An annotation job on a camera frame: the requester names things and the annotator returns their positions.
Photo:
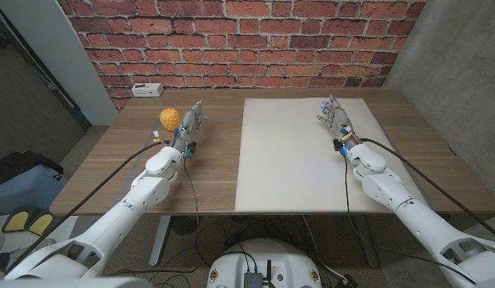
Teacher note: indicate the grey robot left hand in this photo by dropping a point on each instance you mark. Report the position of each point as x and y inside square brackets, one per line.
[187, 126]

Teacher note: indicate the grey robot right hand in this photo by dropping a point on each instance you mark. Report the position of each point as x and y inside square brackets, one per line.
[340, 120]

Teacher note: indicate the cream memory foam sheet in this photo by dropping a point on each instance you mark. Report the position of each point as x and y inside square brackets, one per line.
[291, 160]

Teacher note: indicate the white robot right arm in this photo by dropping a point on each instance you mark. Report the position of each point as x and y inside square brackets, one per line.
[423, 224]

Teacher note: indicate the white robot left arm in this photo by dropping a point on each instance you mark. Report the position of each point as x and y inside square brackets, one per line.
[123, 212]

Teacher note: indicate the yellow toy pineapple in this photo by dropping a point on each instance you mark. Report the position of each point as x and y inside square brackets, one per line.
[170, 119]

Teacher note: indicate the white power strip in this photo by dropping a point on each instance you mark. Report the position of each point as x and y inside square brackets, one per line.
[147, 90]

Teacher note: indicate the red brick printed backdrop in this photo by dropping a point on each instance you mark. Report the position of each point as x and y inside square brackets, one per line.
[231, 40]

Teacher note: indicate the black round floor object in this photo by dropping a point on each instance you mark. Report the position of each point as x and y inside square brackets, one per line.
[185, 225]

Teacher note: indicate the white table leg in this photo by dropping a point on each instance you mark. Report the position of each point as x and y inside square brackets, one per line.
[159, 244]

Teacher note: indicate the grey table leg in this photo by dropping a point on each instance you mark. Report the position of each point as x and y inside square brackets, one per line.
[367, 244]

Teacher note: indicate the white robot torso base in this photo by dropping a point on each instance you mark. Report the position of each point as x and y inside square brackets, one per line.
[283, 260]

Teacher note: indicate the black antenna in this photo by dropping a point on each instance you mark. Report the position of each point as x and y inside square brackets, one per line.
[269, 272]

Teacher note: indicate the small grey electronics box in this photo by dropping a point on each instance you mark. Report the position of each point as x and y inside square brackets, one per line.
[253, 280]

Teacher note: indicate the black bag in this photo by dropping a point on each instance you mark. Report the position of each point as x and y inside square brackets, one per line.
[15, 164]

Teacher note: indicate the black yellow slipper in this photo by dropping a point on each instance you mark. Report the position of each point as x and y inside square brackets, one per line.
[16, 221]
[41, 225]

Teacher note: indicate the blue storage container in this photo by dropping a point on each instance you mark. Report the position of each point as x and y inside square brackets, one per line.
[23, 192]

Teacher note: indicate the white wall panel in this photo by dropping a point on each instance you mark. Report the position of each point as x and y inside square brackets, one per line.
[51, 48]

